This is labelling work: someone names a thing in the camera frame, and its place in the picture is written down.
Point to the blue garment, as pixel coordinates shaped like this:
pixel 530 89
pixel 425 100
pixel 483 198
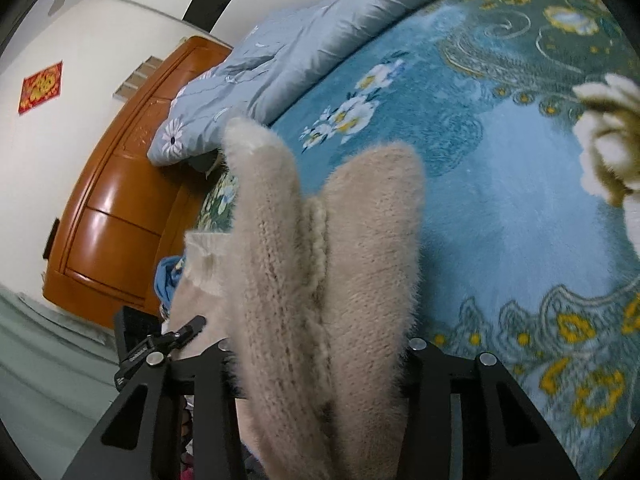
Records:
pixel 165 280

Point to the wooden headboard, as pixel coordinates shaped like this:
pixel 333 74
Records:
pixel 125 185

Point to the light blue floral quilt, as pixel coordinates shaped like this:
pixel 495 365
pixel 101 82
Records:
pixel 300 35

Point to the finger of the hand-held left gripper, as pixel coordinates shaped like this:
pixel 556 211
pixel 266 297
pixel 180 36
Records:
pixel 186 331

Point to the red wall decoration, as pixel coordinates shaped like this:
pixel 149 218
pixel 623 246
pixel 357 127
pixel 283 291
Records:
pixel 40 87

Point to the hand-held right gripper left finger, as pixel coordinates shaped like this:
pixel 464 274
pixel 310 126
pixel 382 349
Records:
pixel 210 375

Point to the dark flat object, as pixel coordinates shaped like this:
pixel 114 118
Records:
pixel 50 240

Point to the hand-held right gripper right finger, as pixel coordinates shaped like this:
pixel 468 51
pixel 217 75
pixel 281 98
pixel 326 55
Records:
pixel 425 375

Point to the dark cloth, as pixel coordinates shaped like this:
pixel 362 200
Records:
pixel 207 162

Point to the beige knit sweater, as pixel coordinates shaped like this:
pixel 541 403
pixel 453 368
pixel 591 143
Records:
pixel 325 285

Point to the beige wall tiles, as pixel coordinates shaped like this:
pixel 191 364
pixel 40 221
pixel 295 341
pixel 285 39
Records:
pixel 135 76

